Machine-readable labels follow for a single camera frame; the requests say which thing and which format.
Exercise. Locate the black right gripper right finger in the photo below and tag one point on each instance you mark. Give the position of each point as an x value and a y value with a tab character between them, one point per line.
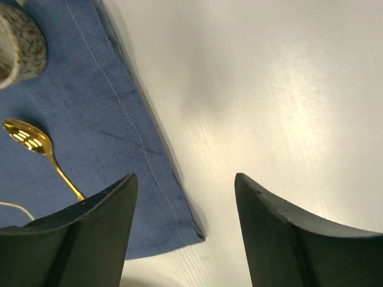
286	245

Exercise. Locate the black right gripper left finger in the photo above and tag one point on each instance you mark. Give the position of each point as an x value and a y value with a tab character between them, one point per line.
84	244

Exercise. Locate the gold spoon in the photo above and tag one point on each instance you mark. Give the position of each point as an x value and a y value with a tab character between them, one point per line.
35	140

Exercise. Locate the blue cloth placemat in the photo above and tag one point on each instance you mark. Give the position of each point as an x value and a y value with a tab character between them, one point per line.
88	103

